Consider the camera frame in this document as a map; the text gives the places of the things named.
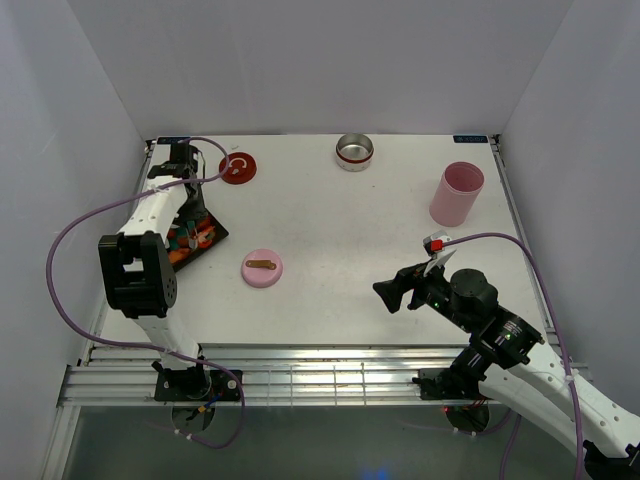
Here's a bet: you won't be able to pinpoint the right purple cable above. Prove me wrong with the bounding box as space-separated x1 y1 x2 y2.
429 230 586 480

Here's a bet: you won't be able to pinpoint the pink cylindrical container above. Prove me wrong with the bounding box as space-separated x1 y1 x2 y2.
429 162 484 227

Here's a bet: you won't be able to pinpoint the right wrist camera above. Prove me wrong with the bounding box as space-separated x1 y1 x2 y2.
423 230 456 277

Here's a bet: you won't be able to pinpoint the metal bowl with red band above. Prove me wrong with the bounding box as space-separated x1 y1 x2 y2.
335 133 374 172

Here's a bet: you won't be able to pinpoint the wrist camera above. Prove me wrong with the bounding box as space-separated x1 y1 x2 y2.
423 230 456 277
147 143 200 179

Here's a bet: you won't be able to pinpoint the pink lid with brown handle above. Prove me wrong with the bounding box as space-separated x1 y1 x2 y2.
241 249 284 288

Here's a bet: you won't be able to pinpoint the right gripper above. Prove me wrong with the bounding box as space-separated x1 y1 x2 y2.
371 253 474 333

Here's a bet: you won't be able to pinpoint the black square food plate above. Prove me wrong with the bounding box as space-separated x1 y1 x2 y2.
165 212 229 272

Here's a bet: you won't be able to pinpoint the red round lid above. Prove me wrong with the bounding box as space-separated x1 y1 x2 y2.
219 152 258 185

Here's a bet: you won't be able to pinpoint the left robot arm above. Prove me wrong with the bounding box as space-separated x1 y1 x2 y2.
98 177 212 400

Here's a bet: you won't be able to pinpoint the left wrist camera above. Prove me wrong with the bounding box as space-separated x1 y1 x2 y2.
147 143 200 179

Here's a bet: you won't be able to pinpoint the blue label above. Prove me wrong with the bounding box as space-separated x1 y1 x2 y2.
156 136 190 145
453 135 489 144

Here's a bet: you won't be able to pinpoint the left blue label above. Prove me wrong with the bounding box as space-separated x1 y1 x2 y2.
156 136 190 145

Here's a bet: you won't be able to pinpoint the aluminium frame rail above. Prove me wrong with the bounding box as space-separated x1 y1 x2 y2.
58 345 460 407

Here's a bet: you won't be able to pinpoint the right blue label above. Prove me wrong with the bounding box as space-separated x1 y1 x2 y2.
453 135 489 144

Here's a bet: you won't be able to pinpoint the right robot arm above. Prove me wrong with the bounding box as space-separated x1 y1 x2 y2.
373 265 639 479

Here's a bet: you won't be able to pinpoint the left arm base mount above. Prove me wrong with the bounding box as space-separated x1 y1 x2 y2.
153 370 243 403

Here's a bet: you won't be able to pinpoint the metal tongs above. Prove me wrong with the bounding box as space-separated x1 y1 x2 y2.
187 227 198 250

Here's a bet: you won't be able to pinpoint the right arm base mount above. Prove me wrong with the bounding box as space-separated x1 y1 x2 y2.
412 368 487 401

